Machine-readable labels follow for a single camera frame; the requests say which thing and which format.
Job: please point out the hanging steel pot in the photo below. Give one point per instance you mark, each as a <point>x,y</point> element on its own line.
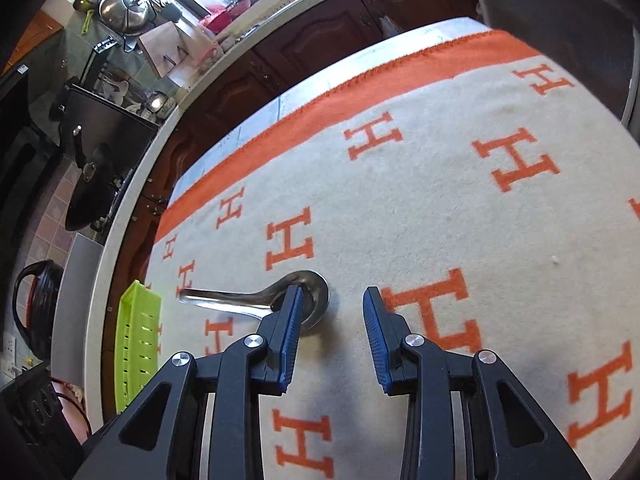
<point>125,10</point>

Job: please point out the small steel teapot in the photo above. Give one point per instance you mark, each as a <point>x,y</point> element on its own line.
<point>157,102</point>

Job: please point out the black wok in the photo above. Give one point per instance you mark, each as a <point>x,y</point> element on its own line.
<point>85,195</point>

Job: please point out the black electric pressure cooker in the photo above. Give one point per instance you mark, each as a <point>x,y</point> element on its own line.
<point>40,305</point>

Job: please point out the green plastic utensil tray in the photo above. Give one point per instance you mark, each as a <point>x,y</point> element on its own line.
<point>135,340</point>

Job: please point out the pink plastic basin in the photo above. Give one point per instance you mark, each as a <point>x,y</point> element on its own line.
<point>222,20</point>

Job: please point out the small pink dish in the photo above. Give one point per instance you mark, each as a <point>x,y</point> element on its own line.
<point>207,57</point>

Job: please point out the steel splash guard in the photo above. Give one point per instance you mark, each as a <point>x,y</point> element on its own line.
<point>75,300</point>

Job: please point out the orange beige printed blanket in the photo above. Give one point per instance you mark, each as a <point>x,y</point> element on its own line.
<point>450,210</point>

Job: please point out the black device with round buttons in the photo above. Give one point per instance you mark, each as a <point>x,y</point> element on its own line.
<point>30,410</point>

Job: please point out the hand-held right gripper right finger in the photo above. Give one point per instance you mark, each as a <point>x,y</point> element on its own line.
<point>375,340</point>

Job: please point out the wooden cutting board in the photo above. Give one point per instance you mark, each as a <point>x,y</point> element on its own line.
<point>165,47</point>

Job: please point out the white kitchen countertop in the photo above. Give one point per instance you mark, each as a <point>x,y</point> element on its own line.
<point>240,45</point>

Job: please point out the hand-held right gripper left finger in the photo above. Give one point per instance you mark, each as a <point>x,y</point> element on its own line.
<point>290,340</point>

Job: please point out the black stove side panel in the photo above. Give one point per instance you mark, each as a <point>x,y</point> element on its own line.
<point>110,125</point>

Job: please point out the white plastic bag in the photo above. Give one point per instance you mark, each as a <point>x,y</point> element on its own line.
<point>390,25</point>

